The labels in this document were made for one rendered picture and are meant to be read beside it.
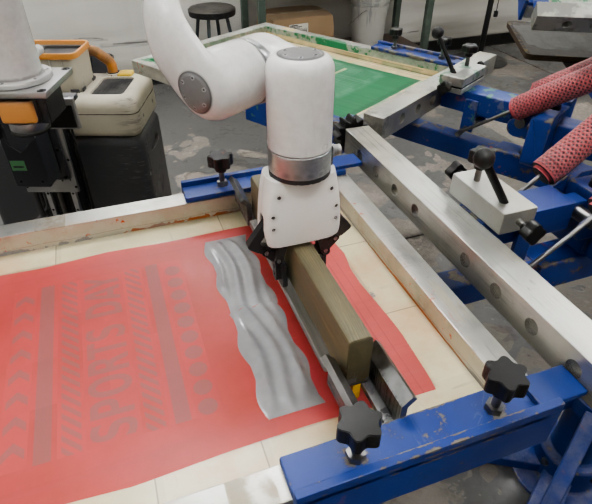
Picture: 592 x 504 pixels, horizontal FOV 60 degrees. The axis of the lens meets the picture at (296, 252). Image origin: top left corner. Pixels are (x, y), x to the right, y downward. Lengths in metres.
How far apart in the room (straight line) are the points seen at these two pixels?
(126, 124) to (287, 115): 1.13
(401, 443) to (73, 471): 0.34
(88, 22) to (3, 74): 3.36
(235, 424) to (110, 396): 0.16
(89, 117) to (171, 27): 1.12
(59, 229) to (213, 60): 0.46
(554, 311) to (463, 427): 0.19
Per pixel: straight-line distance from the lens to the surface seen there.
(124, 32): 4.44
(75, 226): 0.91
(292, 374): 0.65
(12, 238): 0.93
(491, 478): 1.76
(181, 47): 0.57
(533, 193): 0.90
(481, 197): 0.79
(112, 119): 1.66
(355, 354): 0.56
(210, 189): 0.92
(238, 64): 0.57
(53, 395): 0.69
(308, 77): 0.54
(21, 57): 1.08
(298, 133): 0.56
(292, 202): 0.61
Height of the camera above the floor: 1.46
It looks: 37 degrees down
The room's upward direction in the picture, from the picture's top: straight up
